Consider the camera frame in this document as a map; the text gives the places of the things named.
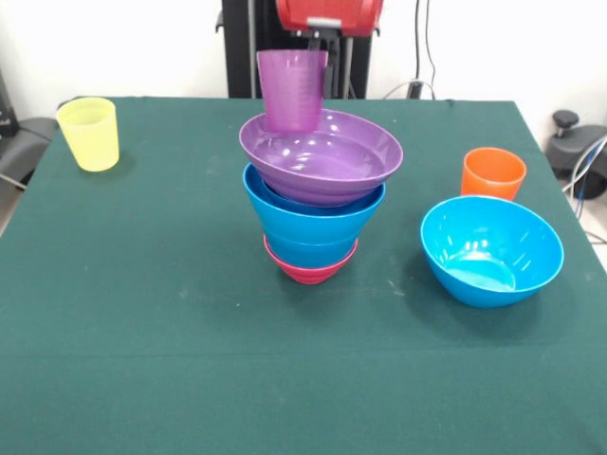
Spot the dark grey chair base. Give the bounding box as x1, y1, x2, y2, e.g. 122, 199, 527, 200
544, 109, 607, 200

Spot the small red bowl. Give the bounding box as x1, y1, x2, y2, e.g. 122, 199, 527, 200
262, 235, 359, 286

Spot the dark green tablecloth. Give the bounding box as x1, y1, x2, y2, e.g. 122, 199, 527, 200
0, 96, 607, 455

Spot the grey padded chair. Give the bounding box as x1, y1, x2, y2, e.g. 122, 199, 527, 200
0, 70, 54, 191

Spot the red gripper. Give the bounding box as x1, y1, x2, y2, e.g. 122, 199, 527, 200
275, 0, 385, 100

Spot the yellow cup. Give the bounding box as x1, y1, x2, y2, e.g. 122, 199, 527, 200
55, 97, 120, 173

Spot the purple cup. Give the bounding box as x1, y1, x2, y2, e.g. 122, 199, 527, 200
255, 48, 330, 135

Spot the bundle of light cables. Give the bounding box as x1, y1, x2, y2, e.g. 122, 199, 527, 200
562, 135, 607, 247

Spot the black wall cable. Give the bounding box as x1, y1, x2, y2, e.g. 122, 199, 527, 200
381, 0, 438, 100

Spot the wide purple bowl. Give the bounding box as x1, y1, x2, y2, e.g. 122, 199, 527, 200
238, 108, 405, 209

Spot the orange cup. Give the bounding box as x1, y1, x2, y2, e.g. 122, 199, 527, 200
460, 147, 528, 202

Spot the large blue bowl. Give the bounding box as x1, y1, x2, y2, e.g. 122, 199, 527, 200
419, 194, 565, 310
241, 160, 388, 246

